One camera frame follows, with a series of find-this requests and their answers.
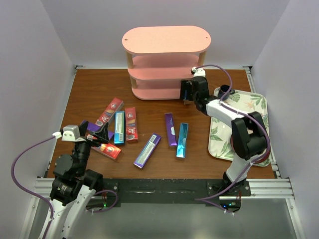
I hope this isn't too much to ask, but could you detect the red toothpaste box middle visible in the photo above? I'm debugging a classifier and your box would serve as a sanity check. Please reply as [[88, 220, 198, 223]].
[[125, 107, 138, 143]]

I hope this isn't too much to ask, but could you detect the purple toothpaste box with label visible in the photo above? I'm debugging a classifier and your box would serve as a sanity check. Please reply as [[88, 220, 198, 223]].
[[133, 133, 161, 169]]

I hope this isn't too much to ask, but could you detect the blue toothpaste box with label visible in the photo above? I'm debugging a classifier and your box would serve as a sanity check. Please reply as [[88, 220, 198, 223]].
[[114, 111, 125, 145]]

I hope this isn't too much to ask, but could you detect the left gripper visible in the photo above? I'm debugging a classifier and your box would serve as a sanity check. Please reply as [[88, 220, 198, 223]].
[[72, 120, 109, 175]]

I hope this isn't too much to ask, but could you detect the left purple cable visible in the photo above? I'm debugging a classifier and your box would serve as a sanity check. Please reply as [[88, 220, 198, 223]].
[[10, 135, 119, 239]]

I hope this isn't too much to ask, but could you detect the floral serving tray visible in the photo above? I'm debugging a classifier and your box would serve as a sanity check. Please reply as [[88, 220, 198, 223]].
[[208, 90, 270, 167]]

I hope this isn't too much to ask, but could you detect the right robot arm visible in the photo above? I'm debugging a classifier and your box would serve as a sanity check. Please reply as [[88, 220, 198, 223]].
[[180, 76, 271, 201]]

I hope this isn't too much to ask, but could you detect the purple cable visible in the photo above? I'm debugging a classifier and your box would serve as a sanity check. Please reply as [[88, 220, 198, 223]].
[[10, 135, 119, 239], [194, 64, 272, 215]]

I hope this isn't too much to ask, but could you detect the red toothpaste box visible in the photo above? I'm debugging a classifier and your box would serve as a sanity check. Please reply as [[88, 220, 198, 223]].
[[92, 143, 121, 161], [95, 98, 124, 126], [125, 107, 138, 143]]

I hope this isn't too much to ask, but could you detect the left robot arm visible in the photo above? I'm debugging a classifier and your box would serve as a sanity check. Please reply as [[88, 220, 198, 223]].
[[39, 121, 109, 239]]

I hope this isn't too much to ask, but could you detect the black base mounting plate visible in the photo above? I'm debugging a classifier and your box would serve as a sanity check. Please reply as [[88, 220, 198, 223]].
[[94, 179, 251, 209]]

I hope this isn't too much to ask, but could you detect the pink three-tier shelf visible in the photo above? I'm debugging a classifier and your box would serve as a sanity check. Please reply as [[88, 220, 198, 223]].
[[122, 25, 211, 100]]

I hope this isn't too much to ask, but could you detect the dark blue mug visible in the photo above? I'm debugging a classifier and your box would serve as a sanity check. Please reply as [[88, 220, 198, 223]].
[[217, 85, 235, 101]]

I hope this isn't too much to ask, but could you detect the red toothpaste box upper left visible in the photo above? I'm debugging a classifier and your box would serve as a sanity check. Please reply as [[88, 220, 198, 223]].
[[95, 98, 124, 126]]

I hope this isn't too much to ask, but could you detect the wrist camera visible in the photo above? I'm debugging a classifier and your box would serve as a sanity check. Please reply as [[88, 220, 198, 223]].
[[52, 125, 82, 142], [191, 67, 206, 77]]

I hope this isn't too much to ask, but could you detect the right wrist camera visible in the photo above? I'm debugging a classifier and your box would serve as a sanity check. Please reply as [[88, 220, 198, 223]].
[[191, 67, 206, 77]]

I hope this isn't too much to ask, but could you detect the red rimmed plate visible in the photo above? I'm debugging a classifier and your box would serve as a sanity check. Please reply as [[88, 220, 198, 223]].
[[230, 137, 270, 165]]

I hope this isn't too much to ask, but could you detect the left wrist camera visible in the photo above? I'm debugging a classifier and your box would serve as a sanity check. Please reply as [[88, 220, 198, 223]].
[[52, 125, 82, 142]]

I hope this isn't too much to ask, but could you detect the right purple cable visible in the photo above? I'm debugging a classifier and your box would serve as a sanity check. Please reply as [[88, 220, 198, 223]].
[[194, 64, 272, 215]]

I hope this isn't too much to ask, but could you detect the red toothpaste box lower left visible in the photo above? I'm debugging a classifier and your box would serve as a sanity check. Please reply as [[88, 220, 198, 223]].
[[92, 143, 121, 161]]

